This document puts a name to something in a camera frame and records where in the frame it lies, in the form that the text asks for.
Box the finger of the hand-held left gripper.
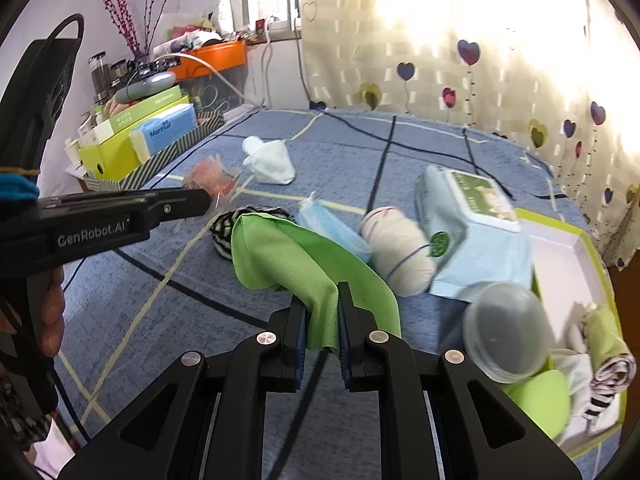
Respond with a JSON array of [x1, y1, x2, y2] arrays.
[[145, 187, 212, 227]]

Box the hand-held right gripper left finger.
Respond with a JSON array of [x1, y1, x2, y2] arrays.
[[57, 296, 307, 480]]

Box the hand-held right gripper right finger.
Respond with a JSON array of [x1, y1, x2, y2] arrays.
[[337, 281, 583, 480]]

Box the orange plastic packet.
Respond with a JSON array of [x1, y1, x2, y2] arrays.
[[184, 156, 242, 207]]

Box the small zebra striped cloth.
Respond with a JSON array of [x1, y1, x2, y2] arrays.
[[210, 205, 292, 262]]

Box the white baby socks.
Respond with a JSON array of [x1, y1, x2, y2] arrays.
[[242, 136, 297, 185]]

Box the green cloth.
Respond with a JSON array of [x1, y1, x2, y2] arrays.
[[231, 212, 402, 353], [586, 305, 632, 376]]

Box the cream sock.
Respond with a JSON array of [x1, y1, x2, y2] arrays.
[[361, 206, 437, 297]]

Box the bagged blue face masks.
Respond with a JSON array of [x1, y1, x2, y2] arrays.
[[295, 192, 373, 266]]

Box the grey knit cloth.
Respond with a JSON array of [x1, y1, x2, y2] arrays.
[[552, 352, 593, 418]]

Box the lime green cardboard box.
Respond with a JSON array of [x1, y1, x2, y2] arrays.
[[515, 207, 628, 461]]

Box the brown patterned cloth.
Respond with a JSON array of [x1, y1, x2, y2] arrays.
[[590, 355, 637, 391]]

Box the person's left hand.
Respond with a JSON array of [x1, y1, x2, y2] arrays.
[[39, 267, 67, 358]]

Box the striped storage box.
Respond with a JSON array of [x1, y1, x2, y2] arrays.
[[82, 112, 226, 193]]

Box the blue tissue pack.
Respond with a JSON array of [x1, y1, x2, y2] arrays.
[[129, 103, 197, 163]]

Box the lime green file box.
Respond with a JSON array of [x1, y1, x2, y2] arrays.
[[77, 95, 193, 181]]

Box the blue checked bedsheet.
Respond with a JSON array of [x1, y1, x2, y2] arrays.
[[50, 107, 601, 480]]

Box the grey oval device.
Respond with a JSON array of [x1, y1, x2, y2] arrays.
[[114, 71, 177, 103]]

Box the black power strip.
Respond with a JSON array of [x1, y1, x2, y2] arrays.
[[127, 57, 181, 73]]

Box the orange storage bin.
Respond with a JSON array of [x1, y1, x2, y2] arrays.
[[172, 40, 248, 83]]

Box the clear plastic jar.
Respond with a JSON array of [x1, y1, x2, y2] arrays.
[[462, 281, 553, 385]]

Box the light blue wet wipes pack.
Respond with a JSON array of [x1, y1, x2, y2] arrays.
[[414, 165, 535, 303]]

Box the purple decorative branches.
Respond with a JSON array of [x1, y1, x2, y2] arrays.
[[92, 0, 186, 61]]

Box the green plastic jar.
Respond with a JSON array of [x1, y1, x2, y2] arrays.
[[500, 369, 572, 442]]

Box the white tissue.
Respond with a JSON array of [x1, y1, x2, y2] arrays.
[[215, 0, 236, 33]]

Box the person's patterned clothing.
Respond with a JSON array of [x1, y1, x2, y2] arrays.
[[0, 370, 51, 461]]

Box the heart print curtain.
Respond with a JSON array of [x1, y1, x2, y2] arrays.
[[299, 0, 640, 271]]

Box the white cable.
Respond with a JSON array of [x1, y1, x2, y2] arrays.
[[165, 52, 261, 108]]

